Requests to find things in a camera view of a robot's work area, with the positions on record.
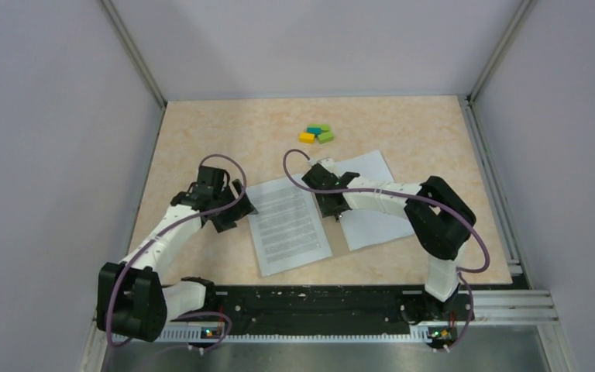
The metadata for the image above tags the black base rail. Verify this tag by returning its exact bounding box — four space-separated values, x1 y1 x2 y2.
181 284 475 336

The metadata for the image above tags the printed white paper sheet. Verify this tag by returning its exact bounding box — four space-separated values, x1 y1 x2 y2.
246 178 332 277

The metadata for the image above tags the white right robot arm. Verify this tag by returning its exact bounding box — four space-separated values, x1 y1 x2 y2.
301 163 476 325

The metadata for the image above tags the teal block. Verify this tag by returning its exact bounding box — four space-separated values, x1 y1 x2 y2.
305 127 322 136

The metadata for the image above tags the grey slotted cable duct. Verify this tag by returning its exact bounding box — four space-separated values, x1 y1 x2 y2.
155 324 432 344

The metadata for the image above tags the white paper sheet stack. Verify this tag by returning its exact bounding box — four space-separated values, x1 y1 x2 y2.
335 150 421 250

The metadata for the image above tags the light green block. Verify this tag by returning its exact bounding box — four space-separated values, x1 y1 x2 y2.
317 132 335 144

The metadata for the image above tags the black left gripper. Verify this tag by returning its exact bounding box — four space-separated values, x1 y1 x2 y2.
212 179 258 233

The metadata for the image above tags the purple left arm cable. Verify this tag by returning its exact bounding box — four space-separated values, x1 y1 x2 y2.
107 154 248 370

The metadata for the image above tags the yellow block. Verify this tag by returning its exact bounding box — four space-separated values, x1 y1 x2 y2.
298 132 316 143

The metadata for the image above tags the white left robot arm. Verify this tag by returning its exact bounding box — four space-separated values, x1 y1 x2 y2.
96 165 256 342

